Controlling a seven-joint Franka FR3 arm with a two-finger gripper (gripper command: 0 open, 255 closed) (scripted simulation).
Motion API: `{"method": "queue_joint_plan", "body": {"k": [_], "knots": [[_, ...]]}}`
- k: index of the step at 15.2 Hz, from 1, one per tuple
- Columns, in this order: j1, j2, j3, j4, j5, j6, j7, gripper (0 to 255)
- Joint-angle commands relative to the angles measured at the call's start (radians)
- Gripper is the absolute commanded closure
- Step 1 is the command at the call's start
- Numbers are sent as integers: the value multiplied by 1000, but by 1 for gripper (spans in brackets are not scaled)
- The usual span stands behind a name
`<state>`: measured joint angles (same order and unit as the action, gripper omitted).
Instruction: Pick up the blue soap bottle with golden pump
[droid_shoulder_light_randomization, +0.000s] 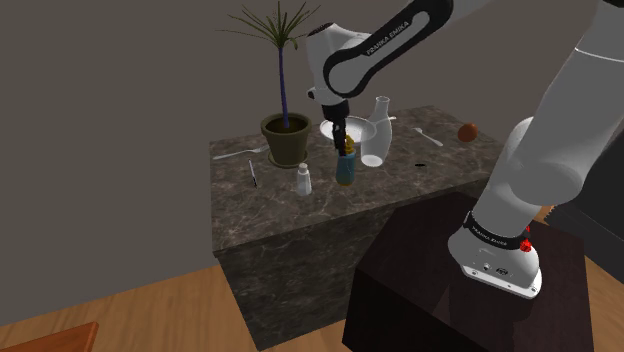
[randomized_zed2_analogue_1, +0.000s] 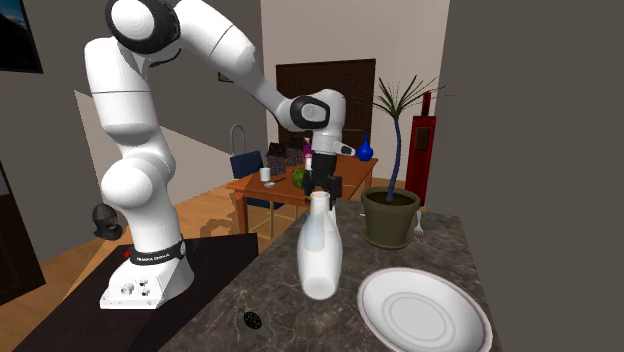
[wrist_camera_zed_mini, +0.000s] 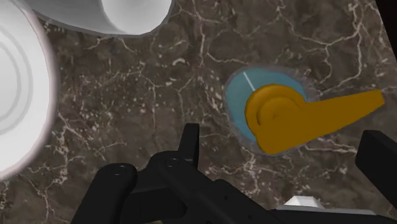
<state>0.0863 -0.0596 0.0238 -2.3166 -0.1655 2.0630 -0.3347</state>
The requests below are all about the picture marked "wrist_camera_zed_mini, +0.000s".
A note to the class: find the white cup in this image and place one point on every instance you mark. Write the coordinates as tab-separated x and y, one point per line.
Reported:
124	15

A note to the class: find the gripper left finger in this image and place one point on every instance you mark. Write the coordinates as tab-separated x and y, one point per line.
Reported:
111	192

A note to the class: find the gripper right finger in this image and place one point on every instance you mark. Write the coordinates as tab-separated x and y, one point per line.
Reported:
380	161

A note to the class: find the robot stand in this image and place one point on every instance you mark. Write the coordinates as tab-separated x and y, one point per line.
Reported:
390	18

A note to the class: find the yellow scoop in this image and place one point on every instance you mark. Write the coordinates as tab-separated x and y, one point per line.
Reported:
297	124

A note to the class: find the white plate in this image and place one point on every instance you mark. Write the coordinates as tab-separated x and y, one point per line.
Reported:
18	90

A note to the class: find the small blue plate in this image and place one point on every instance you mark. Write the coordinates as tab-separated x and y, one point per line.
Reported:
238	93

